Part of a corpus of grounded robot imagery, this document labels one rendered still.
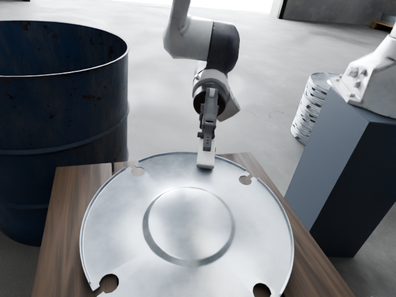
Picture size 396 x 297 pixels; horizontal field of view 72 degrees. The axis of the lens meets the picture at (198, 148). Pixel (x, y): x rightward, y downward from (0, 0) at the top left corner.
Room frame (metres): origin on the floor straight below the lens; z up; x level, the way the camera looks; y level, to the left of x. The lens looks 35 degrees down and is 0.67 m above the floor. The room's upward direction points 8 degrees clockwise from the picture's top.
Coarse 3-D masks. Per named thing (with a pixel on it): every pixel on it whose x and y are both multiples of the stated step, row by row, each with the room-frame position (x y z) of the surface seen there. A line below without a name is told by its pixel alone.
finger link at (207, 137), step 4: (212, 124) 0.44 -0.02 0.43; (208, 128) 0.43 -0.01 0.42; (212, 128) 0.43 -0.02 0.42; (204, 132) 0.43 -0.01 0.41; (208, 132) 0.43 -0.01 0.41; (204, 136) 0.42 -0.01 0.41; (208, 136) 0.42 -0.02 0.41; (204, 140) 0.41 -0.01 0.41; (208, 140) 0.41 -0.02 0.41; (204, 144) 0.40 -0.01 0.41; (208, 144) 0.40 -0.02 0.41; (204, 148) 0.40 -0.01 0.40; (208, 148) 0.40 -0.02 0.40
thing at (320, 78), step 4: (316, 72) 1.35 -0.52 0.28; (320, 72) 1.36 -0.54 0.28; (328, 72) 1.38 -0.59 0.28; (312, 76) 1.30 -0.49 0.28; (316, 76) 1.31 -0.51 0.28; (320, 76) 1.32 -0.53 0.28; (324, 76) 1.33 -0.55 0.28; (328, 76) 1.34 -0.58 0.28; (332, 76) 1.34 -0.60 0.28; (336, 76) 1.35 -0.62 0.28; (312, 80) 1.24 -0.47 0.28; (316, 80) 1.25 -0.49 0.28; (320, 80) 1.25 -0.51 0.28; (324, 80) 1.26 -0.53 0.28; (328, 80) 1.26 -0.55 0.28; (316, 84) 1.18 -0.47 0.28; (320, 84) 1.20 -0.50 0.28; (324, 84) 1.20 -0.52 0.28; (328, 84) 1.21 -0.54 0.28; (332, 84) 1.21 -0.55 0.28; (324, 88) 1.14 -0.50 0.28; (328, 88) 1.16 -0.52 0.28
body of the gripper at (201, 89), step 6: (204, 84) 0.59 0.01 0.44; (210, 84) 0.58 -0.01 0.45; (198, 90) 0.58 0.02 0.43; (204, 90) 0.56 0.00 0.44; (222, 90) 0.58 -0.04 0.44; (198, 96) 0.56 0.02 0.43; (204, 96) 0.56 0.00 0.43; (222, 96) 0.56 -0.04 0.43; (198, 102) 0.56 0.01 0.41; (204, 102) 0.56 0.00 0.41; (222, 102) 0.56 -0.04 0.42; (198, 108) 0.56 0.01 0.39; (222, 108) 0.56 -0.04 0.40
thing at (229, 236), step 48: (144, 192) 0.30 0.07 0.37; (192, 192) 0.31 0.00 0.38; (240, 192) 0.33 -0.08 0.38; (96, 240) 0.21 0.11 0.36; (144, 240) 0.22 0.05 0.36; (192, 240) 0.23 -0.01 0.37; (240, 240) 0.24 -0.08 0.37; (288, 240) 0.25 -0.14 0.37; (96, 288) 0.16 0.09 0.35; (144, 288) 0.16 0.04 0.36; (192, 288) 0.17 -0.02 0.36; (240, 288) 0.18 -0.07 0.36
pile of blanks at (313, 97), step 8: (312, 88) 1.20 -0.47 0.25; (320, 88) 1.15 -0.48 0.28; (304, 96) 1.24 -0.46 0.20; (312, 96) 1.18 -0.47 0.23; (320, 96) 1.14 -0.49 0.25; (304, 104) 1.21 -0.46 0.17; (312, 104) 1.16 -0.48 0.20; (320, 104) 1.13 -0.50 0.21; (304, 112) 1.19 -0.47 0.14; (312, 112) 1.16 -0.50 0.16; (296, 120) 1.23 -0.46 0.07; (304, 120) 1.19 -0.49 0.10; (312, 120) 1.15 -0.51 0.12; (296, 128) 1.21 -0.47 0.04; (304, 128) 1.16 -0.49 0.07; (296, 136) 1.18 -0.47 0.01; (304, 136) 1.14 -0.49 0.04
